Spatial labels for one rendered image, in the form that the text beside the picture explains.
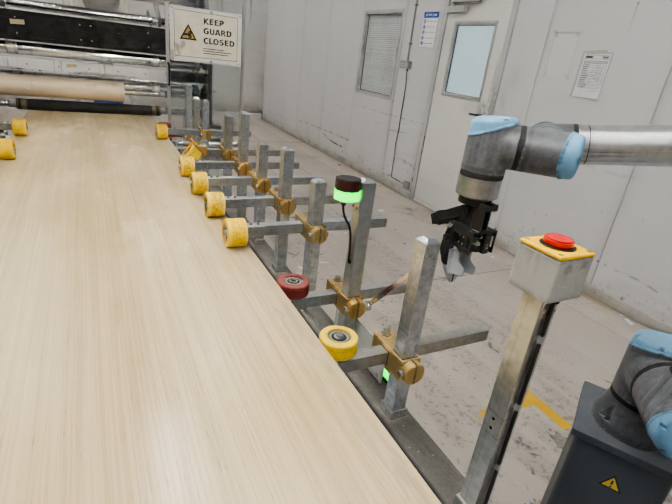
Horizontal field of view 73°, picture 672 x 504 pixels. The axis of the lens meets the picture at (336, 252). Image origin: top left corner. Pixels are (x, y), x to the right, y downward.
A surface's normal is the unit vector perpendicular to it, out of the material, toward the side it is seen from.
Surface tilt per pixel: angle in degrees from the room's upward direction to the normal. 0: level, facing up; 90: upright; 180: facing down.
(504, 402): 90
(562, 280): 90
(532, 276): 90
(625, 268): 90
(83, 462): 0
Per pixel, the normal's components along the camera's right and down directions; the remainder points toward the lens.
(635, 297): -0.89, 0.08
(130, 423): 0.11, -0.91
